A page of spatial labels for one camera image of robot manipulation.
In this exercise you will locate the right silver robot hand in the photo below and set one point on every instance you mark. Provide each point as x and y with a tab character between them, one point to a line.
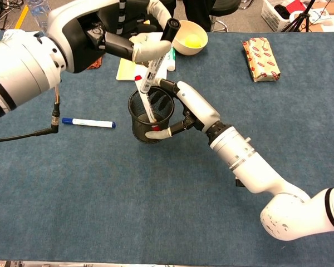
197	103

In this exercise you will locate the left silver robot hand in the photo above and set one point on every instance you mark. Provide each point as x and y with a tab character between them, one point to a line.
80	39

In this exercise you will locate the red cap marker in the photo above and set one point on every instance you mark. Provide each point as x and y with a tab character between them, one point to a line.
146	105

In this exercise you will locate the black cap marker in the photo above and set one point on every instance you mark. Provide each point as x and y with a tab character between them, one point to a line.
153	72

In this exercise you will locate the black mesh pen cup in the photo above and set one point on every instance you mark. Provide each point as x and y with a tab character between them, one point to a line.
139	130

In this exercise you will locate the blue cap marker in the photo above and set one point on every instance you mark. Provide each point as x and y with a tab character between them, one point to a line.
92	123

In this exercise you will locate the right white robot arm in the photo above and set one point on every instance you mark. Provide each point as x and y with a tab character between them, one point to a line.
267	178

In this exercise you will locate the rust brown cloth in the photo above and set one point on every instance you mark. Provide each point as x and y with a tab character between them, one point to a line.
97	64

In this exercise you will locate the white green glue stick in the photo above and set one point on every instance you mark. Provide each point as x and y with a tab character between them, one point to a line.
171	65

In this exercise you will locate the clear plastic water bottle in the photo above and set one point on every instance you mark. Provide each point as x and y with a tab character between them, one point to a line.
39	11

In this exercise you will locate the beige bowl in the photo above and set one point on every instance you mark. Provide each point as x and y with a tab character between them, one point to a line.
195	51

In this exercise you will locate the yellow and white booklet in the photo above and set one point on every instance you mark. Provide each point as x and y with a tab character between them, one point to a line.
125	72

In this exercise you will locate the yellow ball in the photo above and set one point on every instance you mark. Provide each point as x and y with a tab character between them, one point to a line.
193	41

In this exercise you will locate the white printed snack bag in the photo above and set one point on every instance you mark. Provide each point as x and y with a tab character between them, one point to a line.
14	32

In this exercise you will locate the red patterned wrapped packet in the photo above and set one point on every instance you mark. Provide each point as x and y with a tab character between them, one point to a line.
263	59

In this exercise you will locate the person in black trousers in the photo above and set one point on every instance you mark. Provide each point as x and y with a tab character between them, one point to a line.
195	14

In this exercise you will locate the blue felt table cover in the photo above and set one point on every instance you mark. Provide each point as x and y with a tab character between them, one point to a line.
167	194

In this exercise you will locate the black seat stool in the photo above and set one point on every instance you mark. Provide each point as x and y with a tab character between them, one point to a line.
225	8

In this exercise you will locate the white plastic basket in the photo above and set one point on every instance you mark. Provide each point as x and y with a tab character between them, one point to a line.
270	15

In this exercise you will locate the black pouch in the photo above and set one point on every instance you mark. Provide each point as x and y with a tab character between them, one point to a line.
282	11

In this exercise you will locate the black tripod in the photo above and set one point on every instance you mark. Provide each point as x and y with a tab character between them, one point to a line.
300	18

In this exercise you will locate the red folder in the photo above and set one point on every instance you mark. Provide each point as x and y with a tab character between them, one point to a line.
296	5

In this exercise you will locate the white blue printed paper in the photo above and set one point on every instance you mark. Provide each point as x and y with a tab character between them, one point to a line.
320	16

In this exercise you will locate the aluminium table edge rail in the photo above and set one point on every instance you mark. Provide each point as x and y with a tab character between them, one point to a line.
44	264

